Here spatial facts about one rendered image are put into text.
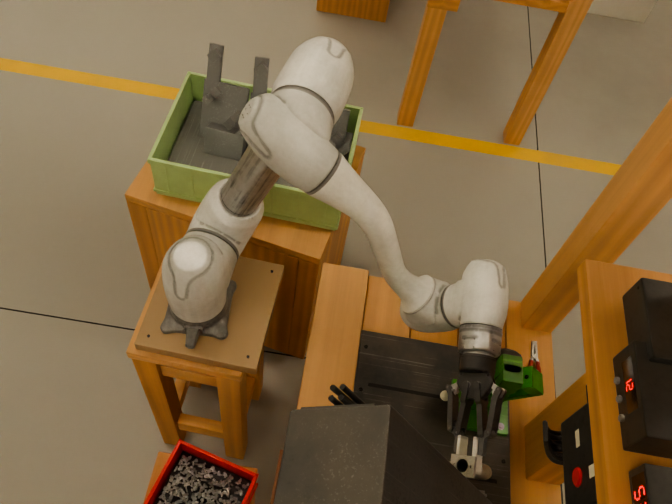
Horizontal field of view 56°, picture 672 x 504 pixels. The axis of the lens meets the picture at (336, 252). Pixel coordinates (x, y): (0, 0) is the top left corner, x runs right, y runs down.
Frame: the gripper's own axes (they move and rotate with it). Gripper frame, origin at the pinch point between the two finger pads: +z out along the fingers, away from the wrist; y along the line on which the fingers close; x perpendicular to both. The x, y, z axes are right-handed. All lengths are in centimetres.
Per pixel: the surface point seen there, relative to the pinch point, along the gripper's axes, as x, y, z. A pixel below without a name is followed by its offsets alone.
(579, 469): -3.6, 23.9, 0.2
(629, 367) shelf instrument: -11.8, 34.7, -15.9
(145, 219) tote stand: -20, -121, -62
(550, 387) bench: 53, -8, -24
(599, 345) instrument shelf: -8.6, 28.6, -20.3
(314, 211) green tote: 9, -69, -68
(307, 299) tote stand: 32, -90, -47
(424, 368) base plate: 25.4, -31.6, -22.6
